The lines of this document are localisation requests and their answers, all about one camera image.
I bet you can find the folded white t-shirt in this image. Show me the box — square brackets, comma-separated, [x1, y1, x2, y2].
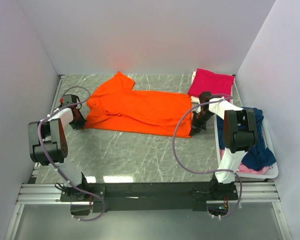
[191, 71, 200, 104]

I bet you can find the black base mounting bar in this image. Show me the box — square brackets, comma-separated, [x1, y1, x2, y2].
[60, 181, 239, 215]

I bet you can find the folded magenta t-shirt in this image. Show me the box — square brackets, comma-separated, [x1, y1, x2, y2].
[187, 68, 235, 98]

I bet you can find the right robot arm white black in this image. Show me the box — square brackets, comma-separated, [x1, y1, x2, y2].
[189, 91, 258, 200]

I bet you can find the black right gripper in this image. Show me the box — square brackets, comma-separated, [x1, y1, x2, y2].
[189, 111, 214, 137]

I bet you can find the light pink t-shirt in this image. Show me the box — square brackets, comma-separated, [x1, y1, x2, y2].
[219, 149, 270, 175]

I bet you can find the aluminium frame rail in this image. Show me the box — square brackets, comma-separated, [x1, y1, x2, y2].
[16, 182, 281, 205]

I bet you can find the white plastic laundry basket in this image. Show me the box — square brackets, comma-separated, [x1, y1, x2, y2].
[213, 116, 279, 181]

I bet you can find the navy blue t-shirt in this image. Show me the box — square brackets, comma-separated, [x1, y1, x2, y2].
[218, 107, 277, 172]

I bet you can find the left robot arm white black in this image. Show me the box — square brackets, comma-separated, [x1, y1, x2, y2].
[27, 94, 90, 201]

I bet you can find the orange t-shirt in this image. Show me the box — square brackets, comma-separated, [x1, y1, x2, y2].
[85, 72, 192, 138]

